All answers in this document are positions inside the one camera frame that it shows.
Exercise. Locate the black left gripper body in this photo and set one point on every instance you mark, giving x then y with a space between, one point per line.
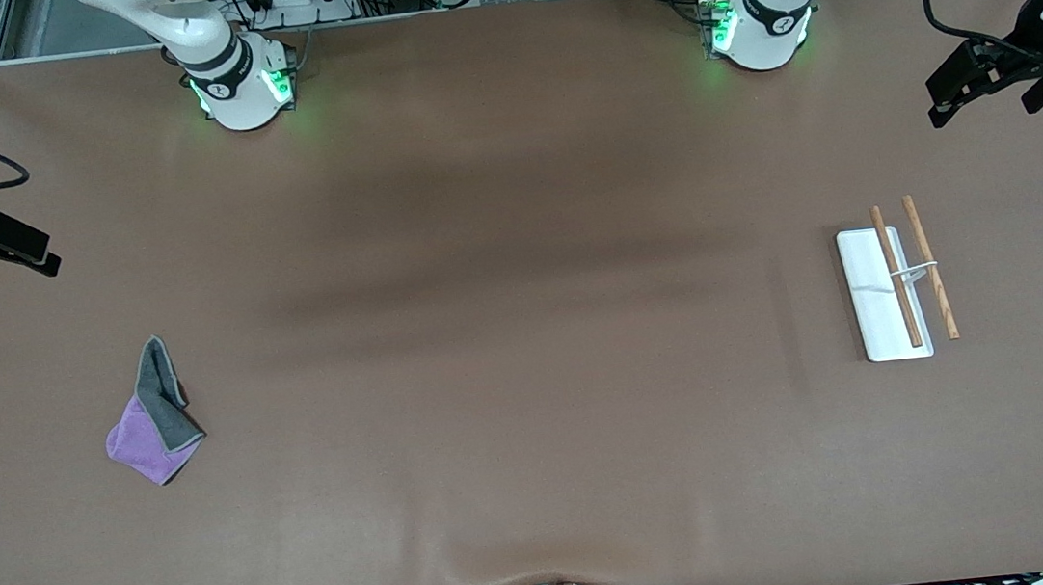
1034 31

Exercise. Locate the purple and grey towel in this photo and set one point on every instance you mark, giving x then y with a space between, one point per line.
158 428

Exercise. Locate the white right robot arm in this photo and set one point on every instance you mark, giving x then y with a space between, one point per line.
239 90

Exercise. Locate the white rectangular tray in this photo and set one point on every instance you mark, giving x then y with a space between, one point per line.
880 293

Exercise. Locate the brown table mat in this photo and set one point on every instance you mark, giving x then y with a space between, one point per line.
531 379

